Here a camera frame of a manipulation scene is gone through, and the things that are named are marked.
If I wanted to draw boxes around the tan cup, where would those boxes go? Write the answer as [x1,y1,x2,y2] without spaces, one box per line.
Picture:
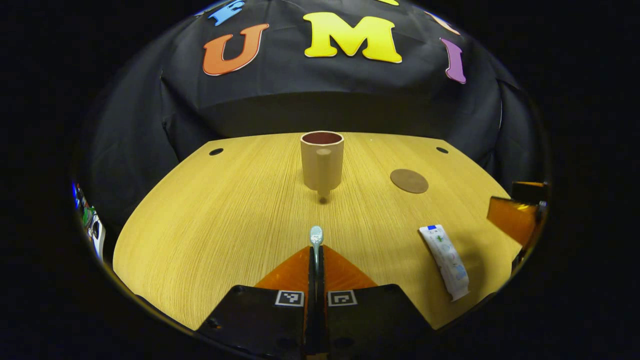
[300,131,345,199]

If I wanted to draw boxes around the pale green toothbrush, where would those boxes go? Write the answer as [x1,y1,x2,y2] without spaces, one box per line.
[309,225,324,283]

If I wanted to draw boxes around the white plastic object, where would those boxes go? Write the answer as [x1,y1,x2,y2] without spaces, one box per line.
[92,219,107,262]

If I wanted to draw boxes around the black backdrop cloth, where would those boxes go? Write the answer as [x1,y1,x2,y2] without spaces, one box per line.
[75,0,551,261]

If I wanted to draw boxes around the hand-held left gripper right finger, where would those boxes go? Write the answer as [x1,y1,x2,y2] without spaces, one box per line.
[320,244,437,360]

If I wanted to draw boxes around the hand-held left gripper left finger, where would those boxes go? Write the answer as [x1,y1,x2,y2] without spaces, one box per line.
[196,245,317,360]

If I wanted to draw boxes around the round brown coaster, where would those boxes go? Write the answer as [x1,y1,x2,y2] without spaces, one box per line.
[389,168,430,195]

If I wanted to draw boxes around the white toothpaste tube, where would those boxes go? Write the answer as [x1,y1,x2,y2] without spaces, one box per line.
[418,224,471,302]

